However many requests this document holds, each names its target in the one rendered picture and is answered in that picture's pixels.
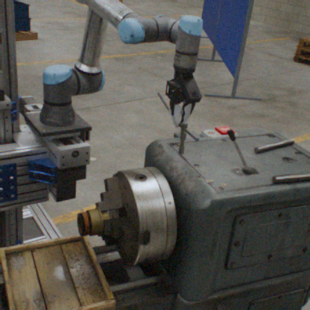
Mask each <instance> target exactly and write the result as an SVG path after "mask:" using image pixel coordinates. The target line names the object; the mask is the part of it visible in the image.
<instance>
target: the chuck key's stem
mask: <svg viewBox="0 0 310 310"><path fill-rule="evenodd" d="M185 128H188V123H187V122H182V123H181V136H180V140H181V145H180V146H179V153H180V154H183V151H184V141H185V140H186V136H187V132H185V131H184V129H185Z"/></svg>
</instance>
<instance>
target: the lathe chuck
mask: <svg viewBox="0 0 310 310"><path fill-rule="evenodd" d="M138 175H143V176H144V177H145V178H146V179H145V180H144V181H141V180H138V179H136V176H138ZM118 179H119V184H120V191H121V196H122V204H123V205H124V208H121V209H118V210H110V211H109V215H110V219H113V218H118V217H127V218H128V219H129V220H130V222H132V224H133V225H134V226H135V228H136V229H137V230H138V231H139V233H141V234H142V233H144V231H145V230H147V231H148V233H149V242H147V244H146V245H143V244H139V243H138V242H133V243H130V244H125V243H124V241H123V240H122V239H121V238H120V239H119V241H118V245H117V247H116V248H117V250H118V253H119V255H120V257H121V259H122V260H123V262H124V263H125V264H127V265H128V266H136V265H140V264H146V263H143V262H145V261H147V260H151V261H150V262H155V261H158V260H159V259H160V258H162V256H163V252H164V250H165V246H166V241H167V217H166V211H165V204H164V200H163V197H162V192H161V189H160V187H159V185H158V182H157V180H156V179H155V178H154V176H153V174H152V173H151V172H150V171H149V170H147V169H145V168H138V169H132V170H118ZM150 262H147V263H150Z"/></svg>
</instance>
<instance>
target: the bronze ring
mask: <svg viewBox="0 0 310 310"><path fill-rule="evenodd" d="M105 219H110V215H109V213H108V212H107V211H102V212H101V211H100V208H99V207H96V208H95V209H92V210H87V211H86V212H81V213H78V214H77V227H78V230H79V233H80V235H81V236H87V235H89V236H90V237H91V236H96V235H98V236H102V234H103V231H104V224H103V220H105Z"/></svg>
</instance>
